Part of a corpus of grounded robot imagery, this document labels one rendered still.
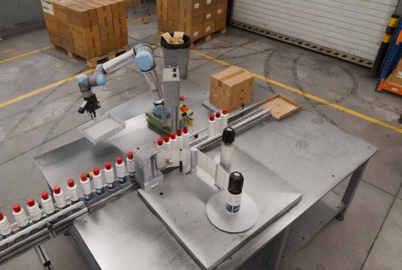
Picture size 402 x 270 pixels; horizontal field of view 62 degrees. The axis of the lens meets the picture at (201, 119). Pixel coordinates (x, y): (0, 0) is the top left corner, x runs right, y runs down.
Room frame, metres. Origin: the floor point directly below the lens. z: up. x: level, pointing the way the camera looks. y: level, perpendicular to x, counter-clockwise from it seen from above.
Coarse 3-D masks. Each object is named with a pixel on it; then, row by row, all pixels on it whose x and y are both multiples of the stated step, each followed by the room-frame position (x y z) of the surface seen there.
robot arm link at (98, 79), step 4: (96, 72) 2.11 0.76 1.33; (100, 72) 2.12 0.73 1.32; (92, 76) 2.07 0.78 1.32; (96, 76) 2.06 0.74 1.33; (100, 76) 2.06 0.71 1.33; (104, 76) 2.08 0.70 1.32; (88, 80) 2.03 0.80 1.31; (92, 80) 2.03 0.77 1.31; (96, 80) 2.03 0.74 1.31; (100, 80) 2.03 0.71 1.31; (104, 80) 2.05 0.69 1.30; (92, 84) 2.03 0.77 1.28; (96, 84) 2.03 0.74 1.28; (100, 84) 2.04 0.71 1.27; (104, 84) 2.05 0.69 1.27
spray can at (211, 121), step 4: (212, 116) 1.97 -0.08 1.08; (208, 120) 1.98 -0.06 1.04; (212, 120) 1.96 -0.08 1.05; (208, 124) 1.97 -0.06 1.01; (212, 124) 1.95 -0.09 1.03; (208, 128) 1.97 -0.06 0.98; (212, 128) 1.96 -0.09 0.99; (208, 132) 1.96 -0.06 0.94; (212, 132) 1.96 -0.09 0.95; (208, 136) 1.96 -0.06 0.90
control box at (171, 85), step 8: (168, 72) 1.87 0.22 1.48; (176, 72) 1.87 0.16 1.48; (168, 80) 1.77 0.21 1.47; (176, 80) 1.77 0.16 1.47; (168, 88) 1.76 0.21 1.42; (176, 88) 1.77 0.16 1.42; (168, 96) 1.76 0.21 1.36; (176, 96) 1.77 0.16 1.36; (168, 104) 1.76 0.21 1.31; (176, 104) 1.77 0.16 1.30
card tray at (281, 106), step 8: (272, 96) 2.65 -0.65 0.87; (280, 96) 2.69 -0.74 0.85; (264, 104) 2.56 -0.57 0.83; (272, 104) 2.56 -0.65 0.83; (280, 104) 2.57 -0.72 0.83; (288, 104) 2.57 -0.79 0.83; (296, 104) 2.55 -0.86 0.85; (272, 112) 2.43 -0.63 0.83; (280, 112) 2.44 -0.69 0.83; (288, 112) 2.40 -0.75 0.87
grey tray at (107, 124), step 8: (104, 120) 2.05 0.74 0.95; (112, 120) 2.06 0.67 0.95; (120, 120) 2.01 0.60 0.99; (80, 128) 1.91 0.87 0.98; (88, 128) 1.95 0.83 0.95; (96, 128) 1.95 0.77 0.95; (104, 128) 1.96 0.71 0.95; (112, 128) 1.96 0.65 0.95; (120, 128) 1.94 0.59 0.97; (88, 136) 1.82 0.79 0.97; (96, 136) 1.86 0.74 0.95; (104, 136) 1.83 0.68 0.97
